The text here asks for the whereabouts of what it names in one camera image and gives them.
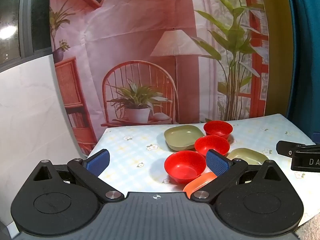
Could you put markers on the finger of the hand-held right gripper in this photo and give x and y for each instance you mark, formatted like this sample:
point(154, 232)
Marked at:
point(285, 148)

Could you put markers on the teal curtain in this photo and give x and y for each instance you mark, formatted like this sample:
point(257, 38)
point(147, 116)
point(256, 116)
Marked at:
point(305, 55)

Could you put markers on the printed room scene backdrop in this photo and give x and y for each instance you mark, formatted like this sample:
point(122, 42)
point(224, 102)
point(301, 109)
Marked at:
point(140, 42)

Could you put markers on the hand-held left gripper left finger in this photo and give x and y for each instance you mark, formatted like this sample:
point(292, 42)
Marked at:
point(96, 163)

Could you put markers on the green square plate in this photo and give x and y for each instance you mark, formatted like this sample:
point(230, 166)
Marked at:
point(247, 155)
point(182, 135)

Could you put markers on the red plastic bowl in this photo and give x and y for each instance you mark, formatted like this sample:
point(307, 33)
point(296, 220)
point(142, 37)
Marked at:
point(183, 166)
point(211, 143)
point(217, 128)

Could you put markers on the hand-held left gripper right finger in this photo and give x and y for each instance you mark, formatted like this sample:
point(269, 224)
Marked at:
point(217, 164)

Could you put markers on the floral checked tablecloth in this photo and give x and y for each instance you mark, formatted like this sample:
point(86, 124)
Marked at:
point(132, 155)

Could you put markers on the olive cloth strip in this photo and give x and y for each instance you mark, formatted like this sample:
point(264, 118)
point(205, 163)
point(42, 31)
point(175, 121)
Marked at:
point(277, 42)

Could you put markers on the dark glass window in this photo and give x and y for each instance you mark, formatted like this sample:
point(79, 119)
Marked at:
point(12, 17)

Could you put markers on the orange plate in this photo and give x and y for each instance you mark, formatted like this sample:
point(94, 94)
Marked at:
point(197, 183)

